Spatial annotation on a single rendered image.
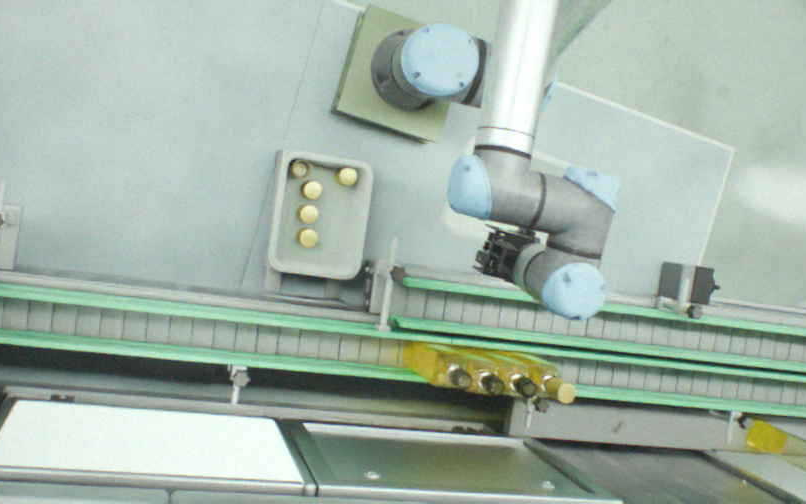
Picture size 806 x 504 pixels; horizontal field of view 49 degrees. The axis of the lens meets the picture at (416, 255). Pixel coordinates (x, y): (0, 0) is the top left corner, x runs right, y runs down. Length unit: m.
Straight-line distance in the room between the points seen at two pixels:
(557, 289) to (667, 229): 0.93
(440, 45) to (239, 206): 0.51
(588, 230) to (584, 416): 0.77
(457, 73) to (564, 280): 0.49
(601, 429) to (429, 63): 0.84
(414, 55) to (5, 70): 0.72
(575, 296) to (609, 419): 0.77
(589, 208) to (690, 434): 0.94
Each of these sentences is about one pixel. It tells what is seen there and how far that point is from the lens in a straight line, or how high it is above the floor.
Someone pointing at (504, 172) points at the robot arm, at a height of 1.44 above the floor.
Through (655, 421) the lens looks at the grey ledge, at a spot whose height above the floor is 0.88.
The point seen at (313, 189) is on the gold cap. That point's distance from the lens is 1.67.
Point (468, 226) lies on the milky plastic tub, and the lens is 1.50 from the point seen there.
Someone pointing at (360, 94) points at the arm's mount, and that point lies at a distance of 1.68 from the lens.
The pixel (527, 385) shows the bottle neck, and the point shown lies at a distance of 1.52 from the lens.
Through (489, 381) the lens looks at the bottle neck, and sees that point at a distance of 1.47.
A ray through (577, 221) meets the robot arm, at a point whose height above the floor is 1.45.
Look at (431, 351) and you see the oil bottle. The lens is 1.53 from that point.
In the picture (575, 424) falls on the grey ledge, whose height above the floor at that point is 0.88.
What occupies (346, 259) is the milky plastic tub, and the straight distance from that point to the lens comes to 1.72.
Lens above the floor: 2.46
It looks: 72 degrees down
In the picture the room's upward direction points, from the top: 108 degrees clockwise
